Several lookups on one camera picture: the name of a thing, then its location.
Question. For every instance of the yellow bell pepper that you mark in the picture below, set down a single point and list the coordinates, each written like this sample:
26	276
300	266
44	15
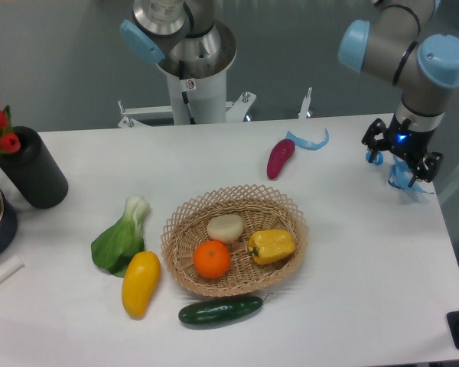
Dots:
269	246

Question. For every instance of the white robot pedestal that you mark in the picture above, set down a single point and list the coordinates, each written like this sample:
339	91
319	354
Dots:
191	48

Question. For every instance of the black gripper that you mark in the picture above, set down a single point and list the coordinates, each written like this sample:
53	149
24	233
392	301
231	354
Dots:
409	145

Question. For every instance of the woven wicker basket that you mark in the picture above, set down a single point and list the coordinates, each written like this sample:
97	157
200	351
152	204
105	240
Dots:
261	208

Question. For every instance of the green bok choy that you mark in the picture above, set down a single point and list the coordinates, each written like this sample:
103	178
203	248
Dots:
115	247

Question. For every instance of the yellow mango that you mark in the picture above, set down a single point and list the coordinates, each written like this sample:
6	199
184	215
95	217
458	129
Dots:
139	283

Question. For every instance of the orange fruit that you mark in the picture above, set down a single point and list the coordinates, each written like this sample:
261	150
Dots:
211	259

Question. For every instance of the green cucumber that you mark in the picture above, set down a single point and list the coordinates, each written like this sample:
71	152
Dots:
220	310

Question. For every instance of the purple eggplant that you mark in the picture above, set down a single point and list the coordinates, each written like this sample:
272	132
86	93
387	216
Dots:
279	157

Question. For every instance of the black cylindrical vase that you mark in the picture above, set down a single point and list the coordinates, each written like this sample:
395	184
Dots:
34	172

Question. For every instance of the small blue tag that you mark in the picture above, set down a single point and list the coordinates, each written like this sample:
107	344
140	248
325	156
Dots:
378	158

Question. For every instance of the blue ribbon strip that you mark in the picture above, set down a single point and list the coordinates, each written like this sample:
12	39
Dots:
306	144

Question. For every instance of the white mounting bracket frame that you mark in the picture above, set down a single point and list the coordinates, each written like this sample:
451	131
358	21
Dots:
236	111

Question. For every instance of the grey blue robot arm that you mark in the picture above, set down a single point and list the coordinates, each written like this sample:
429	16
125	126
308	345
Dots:
427	72

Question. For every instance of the white paper strip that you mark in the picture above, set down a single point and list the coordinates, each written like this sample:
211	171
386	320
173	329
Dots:
10	267

